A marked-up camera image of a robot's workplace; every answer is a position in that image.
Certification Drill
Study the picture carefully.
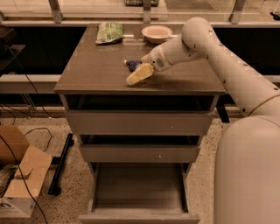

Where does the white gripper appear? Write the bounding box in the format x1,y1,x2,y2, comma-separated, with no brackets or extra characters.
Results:
126,43,172,85

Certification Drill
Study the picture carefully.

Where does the dark blue rxbar wrapper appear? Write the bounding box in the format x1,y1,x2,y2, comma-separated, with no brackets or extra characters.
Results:
125,60,142,73

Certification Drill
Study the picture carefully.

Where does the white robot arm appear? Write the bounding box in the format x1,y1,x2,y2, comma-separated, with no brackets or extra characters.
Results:
126,17,280,224

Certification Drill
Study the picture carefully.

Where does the grey drawer cabinet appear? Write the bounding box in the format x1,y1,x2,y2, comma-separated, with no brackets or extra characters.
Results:
53,23,226,224

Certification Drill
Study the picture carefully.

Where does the top drawer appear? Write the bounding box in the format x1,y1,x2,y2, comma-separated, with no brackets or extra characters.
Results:
64,94,217,136

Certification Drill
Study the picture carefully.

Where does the middle drawer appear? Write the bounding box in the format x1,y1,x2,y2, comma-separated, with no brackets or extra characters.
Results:
80,135,201,163

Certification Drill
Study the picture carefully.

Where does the open bottom drawer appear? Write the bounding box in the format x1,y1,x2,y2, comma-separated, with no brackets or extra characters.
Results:
79,163,200,224

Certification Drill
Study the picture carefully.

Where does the white bowl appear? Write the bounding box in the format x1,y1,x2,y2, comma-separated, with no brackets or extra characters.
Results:
142,25,172,44

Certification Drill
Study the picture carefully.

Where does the green chip bag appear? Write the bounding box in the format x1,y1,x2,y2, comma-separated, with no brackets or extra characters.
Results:
95,22,124,45

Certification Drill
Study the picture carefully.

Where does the black table leg right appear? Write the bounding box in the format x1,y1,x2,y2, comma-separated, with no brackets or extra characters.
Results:
216,95,230,123

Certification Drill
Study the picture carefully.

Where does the black metal floor bar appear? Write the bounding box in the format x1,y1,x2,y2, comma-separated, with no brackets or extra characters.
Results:
48,133,74,196

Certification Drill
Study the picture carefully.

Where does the cardboard box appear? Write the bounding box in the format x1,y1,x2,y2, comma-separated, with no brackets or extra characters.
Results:
0,126,52,218

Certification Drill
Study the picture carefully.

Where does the black cable on left floor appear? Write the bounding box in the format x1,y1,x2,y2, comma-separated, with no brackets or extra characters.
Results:
0,127,53,224

